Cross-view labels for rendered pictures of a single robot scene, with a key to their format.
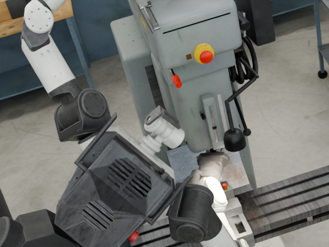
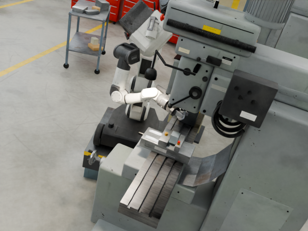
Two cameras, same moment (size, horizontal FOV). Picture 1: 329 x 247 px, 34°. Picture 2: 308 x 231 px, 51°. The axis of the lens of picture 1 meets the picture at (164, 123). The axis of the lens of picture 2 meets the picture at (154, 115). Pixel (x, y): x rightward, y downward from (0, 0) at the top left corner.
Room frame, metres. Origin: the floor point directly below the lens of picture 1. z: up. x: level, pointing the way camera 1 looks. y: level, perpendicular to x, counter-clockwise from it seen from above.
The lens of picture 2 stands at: (2.01, -1.86, 2.24)
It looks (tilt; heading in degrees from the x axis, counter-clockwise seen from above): 32 degrees down; 105
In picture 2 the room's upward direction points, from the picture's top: 15 degrees clockwise
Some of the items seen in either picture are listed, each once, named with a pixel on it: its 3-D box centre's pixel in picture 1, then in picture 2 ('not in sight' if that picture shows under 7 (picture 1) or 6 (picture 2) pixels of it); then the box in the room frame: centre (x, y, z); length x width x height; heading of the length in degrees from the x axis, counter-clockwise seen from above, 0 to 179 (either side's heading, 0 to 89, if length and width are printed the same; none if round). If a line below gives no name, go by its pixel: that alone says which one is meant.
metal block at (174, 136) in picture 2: not in sight; (174, 137); (1.72, -0.13, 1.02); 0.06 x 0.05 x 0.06; 93
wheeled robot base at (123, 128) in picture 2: not in sight; (135, 118); (1.21, 0.51, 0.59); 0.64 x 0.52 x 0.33; 105
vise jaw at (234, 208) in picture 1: (222, 210); (165, 137); (1.67, -0.13, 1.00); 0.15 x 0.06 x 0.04; 93
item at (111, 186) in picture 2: not in sight; (150, 202); (1.70, -0.16, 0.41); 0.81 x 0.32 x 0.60; 4
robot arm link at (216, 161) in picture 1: (211, 168); (171, 106); (1.64, -0.12, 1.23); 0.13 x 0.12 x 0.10; 69
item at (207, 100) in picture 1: (212, 121); (173, 77); (1.62, -0.16, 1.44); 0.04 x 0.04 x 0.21; 4
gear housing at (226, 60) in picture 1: (188, 45); (210, 48); (1.77, -0.15, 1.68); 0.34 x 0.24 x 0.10; 4
